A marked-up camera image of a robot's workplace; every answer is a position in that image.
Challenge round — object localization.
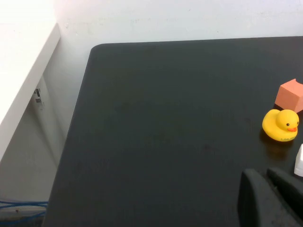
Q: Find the white foam cube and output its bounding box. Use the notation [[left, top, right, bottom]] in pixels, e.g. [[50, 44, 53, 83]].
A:
[[293, 143, 303, 177]]

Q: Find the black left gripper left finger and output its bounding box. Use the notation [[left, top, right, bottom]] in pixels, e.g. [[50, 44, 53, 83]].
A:
[[237, 168, 302, 227]]

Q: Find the orange foam cube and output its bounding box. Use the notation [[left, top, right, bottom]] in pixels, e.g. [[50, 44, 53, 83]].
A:
[[274, 79, 303, 114]]

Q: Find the blue cable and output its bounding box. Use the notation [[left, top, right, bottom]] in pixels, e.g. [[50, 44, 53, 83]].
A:
[[0, 205, 47, 218]]

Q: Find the gray metal bracket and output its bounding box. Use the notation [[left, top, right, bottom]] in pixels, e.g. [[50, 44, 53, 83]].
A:
[[33, 87, 45, 111]]

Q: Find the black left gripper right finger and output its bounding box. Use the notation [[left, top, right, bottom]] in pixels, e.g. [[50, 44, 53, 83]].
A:
[[267, 167, 303, 221]]

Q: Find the white side table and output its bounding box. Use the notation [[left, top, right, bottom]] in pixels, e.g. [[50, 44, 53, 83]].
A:
[[0, 22, 62, 161]]

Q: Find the yellow rubber duck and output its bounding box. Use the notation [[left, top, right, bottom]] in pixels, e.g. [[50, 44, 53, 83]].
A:
[[262, 109, 300, 142]]

